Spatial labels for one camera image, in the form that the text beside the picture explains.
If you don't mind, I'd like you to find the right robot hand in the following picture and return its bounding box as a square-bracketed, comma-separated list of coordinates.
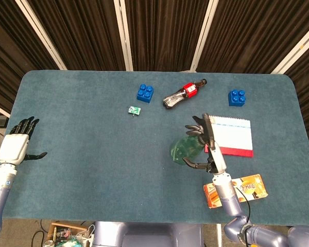
[183, 113, 228, 175]

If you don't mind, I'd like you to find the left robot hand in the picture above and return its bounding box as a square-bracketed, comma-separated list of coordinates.
[0, 116, 48, 166]

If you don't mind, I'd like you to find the green transparent spray bottle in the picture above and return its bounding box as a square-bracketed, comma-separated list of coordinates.
[170, 136, 206, 165]

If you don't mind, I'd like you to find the cola bottle with red label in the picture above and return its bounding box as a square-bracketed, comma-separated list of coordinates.
[162, 78, 208, 111]

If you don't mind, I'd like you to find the white and red notepad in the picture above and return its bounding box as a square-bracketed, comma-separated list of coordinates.
[204, 115, 254, 158]

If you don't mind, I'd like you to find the orange snack box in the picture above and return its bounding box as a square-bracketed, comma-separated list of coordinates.
[203, 173, 269, 209]

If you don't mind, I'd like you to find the blue toy building block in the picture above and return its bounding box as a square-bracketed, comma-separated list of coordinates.
[136, 83, 155, 103]
[228, 89, 247, 107]

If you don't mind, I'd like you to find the blue table mat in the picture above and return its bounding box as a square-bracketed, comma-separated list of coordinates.
[0, 70, 309, 226]

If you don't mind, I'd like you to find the small green white packet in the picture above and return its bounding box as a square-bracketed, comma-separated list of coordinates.
[127, 105, 142, 116]

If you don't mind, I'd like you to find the wooden box of clutter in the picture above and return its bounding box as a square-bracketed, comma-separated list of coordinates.
[42, 222, 95, 247]

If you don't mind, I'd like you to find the robot torso base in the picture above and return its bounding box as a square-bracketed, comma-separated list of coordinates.
[92, 221, 204, 247]

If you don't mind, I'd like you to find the black cable on floor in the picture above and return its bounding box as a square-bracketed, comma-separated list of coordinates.
[31, 219, 46, 247]

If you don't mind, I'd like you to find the white folding screen frame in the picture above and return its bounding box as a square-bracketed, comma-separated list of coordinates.
[0, 0, 309, 118]

